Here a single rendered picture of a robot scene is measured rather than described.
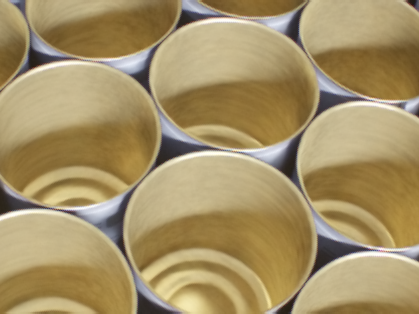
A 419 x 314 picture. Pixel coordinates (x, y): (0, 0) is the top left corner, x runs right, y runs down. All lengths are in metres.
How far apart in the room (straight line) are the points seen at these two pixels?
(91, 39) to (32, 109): 0.09
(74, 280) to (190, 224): 0.06
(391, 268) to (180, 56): 0.13
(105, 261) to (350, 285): 0.09
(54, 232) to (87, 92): 0.07
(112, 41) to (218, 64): 0.07
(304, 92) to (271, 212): 0.06
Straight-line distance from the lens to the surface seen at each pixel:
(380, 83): 0.41
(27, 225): 0.29
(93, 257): 0.30
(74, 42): 0.41
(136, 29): 0.40
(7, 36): 0.37
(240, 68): 0.36
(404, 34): 0.39
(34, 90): 0.33
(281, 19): 0.35
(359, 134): 0.34
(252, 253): 0.35
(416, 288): 0.31
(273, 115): 0.38
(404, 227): 0.37
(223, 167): 0.31
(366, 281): 0.31
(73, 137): 0.36
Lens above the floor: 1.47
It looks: 57 degrees down
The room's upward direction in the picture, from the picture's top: 8 degrees clockwise
